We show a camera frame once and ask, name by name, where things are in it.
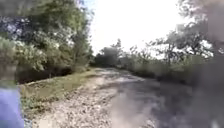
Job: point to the distant dark bushes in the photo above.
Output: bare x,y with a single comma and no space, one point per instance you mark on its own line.
106,58

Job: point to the row of shaded trees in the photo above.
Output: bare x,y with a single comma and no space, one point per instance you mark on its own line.
186,63

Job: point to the row of green trees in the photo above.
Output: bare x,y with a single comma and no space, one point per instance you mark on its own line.
43,40

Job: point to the grey gravel path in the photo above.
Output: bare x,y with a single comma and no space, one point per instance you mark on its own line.
100,110

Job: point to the grass verge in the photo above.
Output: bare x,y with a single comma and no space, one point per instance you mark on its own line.
50,88

